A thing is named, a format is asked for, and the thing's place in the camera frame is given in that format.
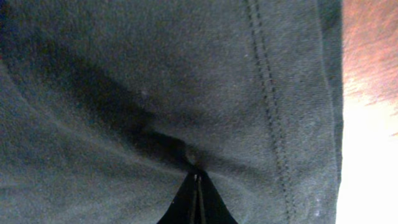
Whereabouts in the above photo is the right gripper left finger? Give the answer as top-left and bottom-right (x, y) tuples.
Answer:
(157, 174), (198, 224)

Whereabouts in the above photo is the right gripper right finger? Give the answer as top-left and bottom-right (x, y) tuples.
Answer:
(197, 171), (238, 224)

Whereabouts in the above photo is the dark green t-shirt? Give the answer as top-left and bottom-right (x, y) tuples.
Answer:
(1, 0), (343, 223)

